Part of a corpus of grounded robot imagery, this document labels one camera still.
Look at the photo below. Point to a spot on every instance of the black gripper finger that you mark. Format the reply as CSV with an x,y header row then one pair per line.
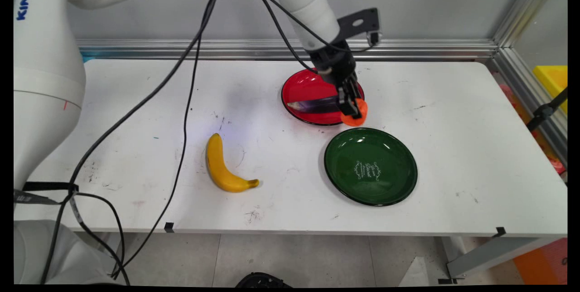
x,y
354,89
348,106

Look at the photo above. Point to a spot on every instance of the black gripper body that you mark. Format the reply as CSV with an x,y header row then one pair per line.
x,y
336,63

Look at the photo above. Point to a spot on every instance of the orange toy carrot piece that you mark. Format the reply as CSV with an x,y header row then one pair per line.
x,y
358,117

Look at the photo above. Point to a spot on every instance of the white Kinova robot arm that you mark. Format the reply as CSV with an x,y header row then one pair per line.
x,y
45,65

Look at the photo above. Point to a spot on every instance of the dark purple toy eggplant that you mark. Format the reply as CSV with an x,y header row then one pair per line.
x,y
317,104

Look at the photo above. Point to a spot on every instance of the red round plate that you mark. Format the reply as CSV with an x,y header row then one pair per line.
x,y
308,88

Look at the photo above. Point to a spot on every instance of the green round plate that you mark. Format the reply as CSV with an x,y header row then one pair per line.
x,y
370,167

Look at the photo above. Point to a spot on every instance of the yellow toy banana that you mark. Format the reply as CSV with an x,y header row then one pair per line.
x,y
218,167

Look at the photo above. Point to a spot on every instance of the black round floor object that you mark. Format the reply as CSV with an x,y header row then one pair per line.
x,y
263,280

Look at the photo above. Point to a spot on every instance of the black tape marker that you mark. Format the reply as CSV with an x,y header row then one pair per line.
x,y
500,231
169,227

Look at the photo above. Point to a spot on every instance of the yellow plastic box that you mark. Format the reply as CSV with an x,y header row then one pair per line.
x,y
553,81

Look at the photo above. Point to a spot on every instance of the grey metal table leg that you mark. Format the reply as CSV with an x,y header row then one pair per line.
x,y
489,255

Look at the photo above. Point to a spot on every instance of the orange box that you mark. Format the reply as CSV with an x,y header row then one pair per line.
x,y
543,262

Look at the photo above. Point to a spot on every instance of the blue plastic object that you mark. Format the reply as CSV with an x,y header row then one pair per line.
x,y
85,57

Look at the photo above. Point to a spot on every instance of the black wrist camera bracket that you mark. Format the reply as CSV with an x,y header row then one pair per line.
x,y
360,22

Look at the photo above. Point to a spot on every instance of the horizontal aluminium frame rail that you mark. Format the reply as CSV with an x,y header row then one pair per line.
x,y
430,49

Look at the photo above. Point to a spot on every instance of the slanted aluminium frame rail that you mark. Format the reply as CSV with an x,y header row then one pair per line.
x,y
530,70

